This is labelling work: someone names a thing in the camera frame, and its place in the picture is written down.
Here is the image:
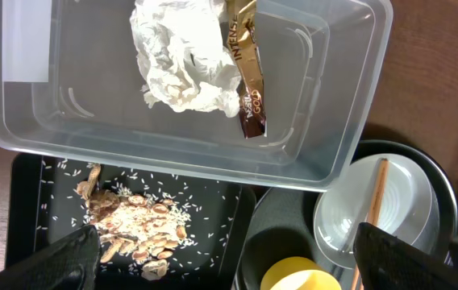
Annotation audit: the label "grey round plate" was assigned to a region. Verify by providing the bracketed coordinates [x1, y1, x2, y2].
[314, 154, 439, 269]

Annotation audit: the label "white paper napkin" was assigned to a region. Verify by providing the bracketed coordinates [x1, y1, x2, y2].
[129, 0, 241, 118]

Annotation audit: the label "white label on bin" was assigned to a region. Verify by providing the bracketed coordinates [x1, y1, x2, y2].
[2, 0, 52, 83]

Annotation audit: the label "round black serving tray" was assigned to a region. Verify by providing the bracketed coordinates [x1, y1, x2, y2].
[235, 139, 458, 290]

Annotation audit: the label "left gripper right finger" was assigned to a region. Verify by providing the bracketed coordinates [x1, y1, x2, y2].
[353, 222, 458, 290]

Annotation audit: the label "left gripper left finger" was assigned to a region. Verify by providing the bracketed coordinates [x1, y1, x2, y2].
[0, 226, 101, 289]

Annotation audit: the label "wooden chopstick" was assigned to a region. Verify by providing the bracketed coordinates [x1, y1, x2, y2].
[351, 158, 389, 290]

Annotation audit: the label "black rectangular tray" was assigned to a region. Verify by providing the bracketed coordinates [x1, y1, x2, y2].
[6, 153, 256, 289]

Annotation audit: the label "yellow plastic bowl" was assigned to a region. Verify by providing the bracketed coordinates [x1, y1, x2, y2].
[260, 256, 341, 290]

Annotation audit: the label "peanut shells and rice scraps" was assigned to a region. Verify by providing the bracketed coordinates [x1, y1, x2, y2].
[37, 159, 240, 282]

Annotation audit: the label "clear plastic waste bin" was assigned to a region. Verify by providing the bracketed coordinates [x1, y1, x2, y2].
[0, 0, 393, 190]

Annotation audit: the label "gold snack wrapper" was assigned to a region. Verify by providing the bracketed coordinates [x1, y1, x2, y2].
[226, 0, 266, 139]

